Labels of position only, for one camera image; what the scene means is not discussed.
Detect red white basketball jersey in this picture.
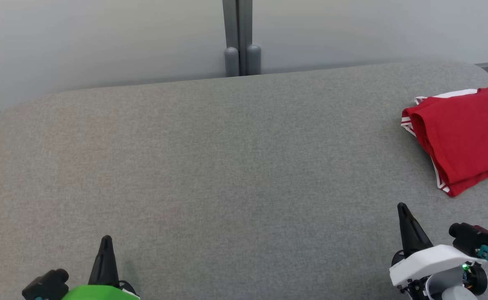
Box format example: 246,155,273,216
401,87,488,198

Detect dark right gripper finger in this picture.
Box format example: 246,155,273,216
400,202,434,255
397,203,418,258

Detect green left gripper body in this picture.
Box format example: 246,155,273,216
61,285,140,300

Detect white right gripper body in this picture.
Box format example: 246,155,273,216
389,245,488,298

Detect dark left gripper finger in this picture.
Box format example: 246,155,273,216
87,235,107,286
105,235,120,286

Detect red white shorts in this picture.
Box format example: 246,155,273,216
415,89,478,105

